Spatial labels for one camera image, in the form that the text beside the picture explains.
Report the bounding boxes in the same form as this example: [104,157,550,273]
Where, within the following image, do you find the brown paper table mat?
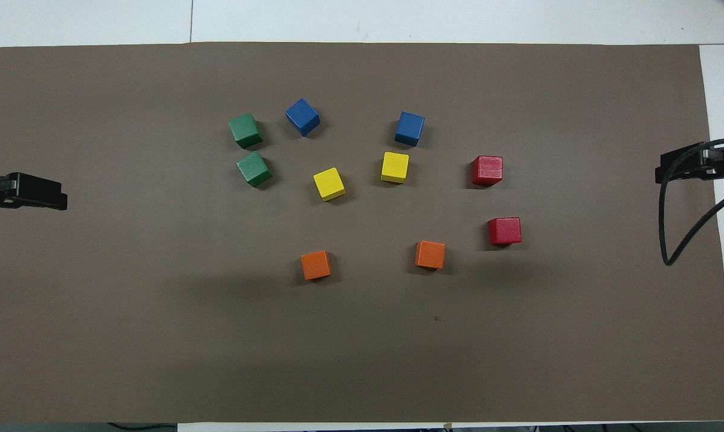
[0,42,724,424]

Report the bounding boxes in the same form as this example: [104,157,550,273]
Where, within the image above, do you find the green wooden cube block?
[236,151,274,188]
[229,112,264,149]

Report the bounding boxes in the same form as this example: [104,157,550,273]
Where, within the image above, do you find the orange wooden cube block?
[301,250,332,281]
[415,240,446,270]

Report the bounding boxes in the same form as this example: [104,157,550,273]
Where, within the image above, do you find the yellow wooden cube block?
[313,167,346,202]
[381,151,410,184]

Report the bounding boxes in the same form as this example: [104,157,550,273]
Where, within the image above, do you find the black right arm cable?
[659,137,724,266]

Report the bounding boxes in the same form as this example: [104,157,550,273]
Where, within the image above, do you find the blue wooden cube block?
[395,111,426,148]
[285,98,321,137]

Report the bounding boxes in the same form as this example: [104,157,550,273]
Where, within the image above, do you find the black floor cable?
[107,422,178,432]

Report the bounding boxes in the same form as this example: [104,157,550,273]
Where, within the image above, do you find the red wooden cube block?
[488,217,522,246]
[471,155,504,187]

